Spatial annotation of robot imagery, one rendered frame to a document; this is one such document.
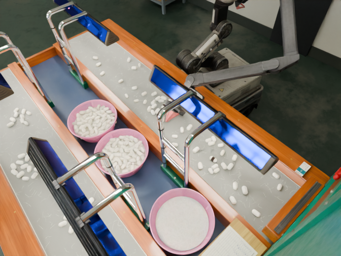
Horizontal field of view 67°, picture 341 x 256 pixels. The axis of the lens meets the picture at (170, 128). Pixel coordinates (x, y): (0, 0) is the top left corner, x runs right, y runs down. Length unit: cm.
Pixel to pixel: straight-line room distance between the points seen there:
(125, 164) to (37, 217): 43
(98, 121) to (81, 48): 71
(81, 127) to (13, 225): 55
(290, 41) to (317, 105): 154
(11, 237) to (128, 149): 60
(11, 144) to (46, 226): 52
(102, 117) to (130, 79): 32
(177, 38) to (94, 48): 150
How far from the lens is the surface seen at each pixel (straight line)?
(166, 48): 312
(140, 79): 164
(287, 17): 129
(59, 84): 187
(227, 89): 194
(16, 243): 128
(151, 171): 131
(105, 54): 189
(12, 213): 134
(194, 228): 113
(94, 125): 146
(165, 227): 114
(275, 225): 106
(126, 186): 80
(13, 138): 160
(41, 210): 131
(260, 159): 90
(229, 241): 109
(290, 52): 124
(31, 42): 376
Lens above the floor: 183
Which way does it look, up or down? 53 degrees down
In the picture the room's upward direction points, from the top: 4 degrees counter-clockwise
